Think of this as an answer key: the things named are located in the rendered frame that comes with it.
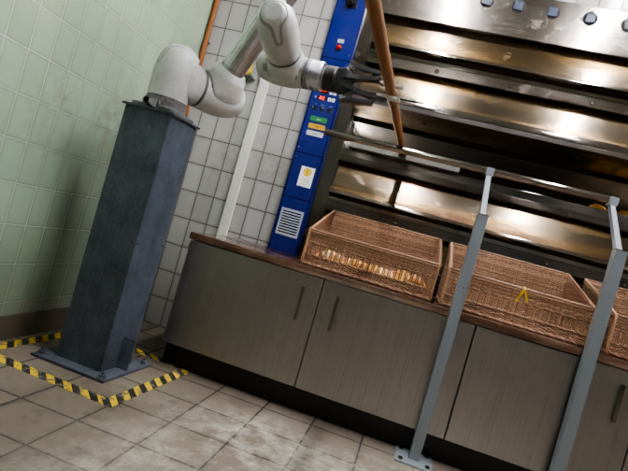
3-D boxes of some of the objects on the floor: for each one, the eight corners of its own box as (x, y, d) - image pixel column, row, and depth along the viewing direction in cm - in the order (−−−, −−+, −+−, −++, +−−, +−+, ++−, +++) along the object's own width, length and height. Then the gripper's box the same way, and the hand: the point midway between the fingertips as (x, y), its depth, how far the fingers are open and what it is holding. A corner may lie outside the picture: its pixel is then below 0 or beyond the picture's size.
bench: (206, 342, 268) (235, 236, 268) (706, 515, 220) (744, 387, 219) (151, 363, 213) (189, 231, 213) (805, 601, 164) (855, 430, 164)
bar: (255, 381, 227) (326, 129, 226) (548, 485, 202) (630, 202, 201) (231, 401, 196) (313, 109, 195) (572, 526, 171) (668, 192, 170)
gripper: (334, 56, 156) (409, 72, 151) (319, 107, 156) (394, 123, 151) (329, 46, 148) (408, 63, 143) (314, 99, 148) (392, 117, 143)
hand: (390, 92), depth 148 cm, fingers closed on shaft, 3 cm apart
